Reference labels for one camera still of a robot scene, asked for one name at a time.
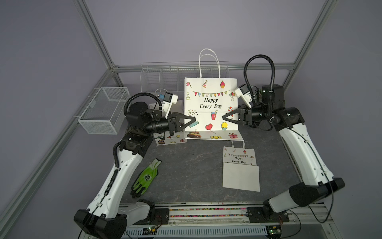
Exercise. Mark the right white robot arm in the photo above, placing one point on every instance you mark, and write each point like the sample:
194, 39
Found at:
318, 182

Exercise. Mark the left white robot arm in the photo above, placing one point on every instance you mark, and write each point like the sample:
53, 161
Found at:
101, 219

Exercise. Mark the white wire wall shelf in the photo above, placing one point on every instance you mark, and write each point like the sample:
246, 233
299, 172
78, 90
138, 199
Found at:
171, 75

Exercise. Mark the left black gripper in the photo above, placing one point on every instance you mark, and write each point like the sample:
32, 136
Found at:
173, 123

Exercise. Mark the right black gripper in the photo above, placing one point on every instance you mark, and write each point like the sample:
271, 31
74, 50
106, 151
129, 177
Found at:
244, 116

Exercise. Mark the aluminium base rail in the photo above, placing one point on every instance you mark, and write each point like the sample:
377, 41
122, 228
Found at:
211, 220

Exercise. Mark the green work glove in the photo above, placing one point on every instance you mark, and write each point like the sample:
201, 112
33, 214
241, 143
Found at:
145, 179

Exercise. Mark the white wire basket on left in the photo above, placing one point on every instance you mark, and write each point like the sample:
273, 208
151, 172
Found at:
103, 115

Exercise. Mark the white party paper bag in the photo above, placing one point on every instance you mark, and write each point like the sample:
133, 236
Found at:
239, 168

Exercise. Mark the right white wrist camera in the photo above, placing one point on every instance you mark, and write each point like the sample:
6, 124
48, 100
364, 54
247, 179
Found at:
244, 92

